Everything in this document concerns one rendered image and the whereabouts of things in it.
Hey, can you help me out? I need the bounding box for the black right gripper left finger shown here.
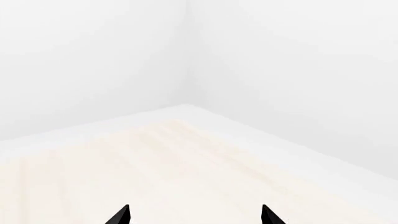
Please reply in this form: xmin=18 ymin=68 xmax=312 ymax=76
xmin=104 ymin=203 xmax=131 ymax=224

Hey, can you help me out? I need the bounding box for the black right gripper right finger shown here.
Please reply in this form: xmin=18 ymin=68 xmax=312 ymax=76
xmin=261 ymin=203 xmax=287 ymax=224

